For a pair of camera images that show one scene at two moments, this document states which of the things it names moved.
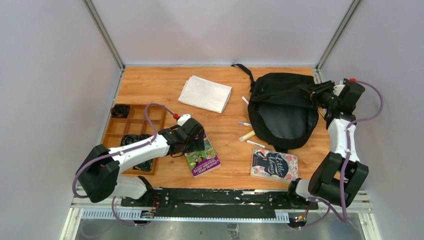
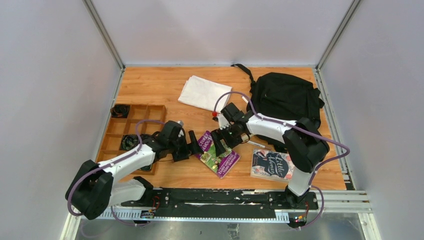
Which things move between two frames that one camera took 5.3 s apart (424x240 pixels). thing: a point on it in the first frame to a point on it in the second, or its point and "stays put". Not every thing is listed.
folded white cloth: [205, 94] stays put
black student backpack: [281, 113] stays put
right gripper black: [316, 90] to [217, 137]
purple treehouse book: [203, 162] to [221, 165]
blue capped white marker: [245, 99] stays put
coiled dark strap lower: [145, 165] stays put
